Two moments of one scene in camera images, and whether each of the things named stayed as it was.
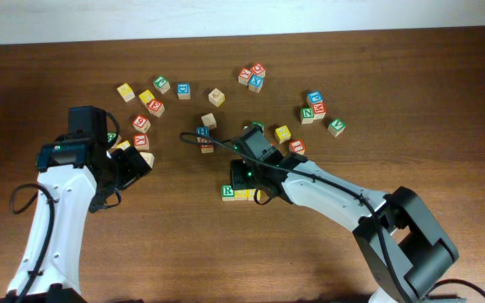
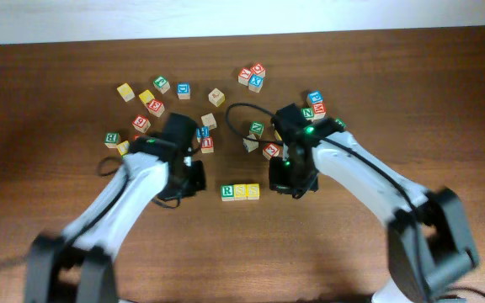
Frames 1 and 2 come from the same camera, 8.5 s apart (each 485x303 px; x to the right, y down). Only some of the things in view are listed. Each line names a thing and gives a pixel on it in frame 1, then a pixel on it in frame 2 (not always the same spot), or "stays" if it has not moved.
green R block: (227, 193) stays
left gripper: (132, 164) → (196, 178)
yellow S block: (252, 193) stays
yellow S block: (242, 194) stays
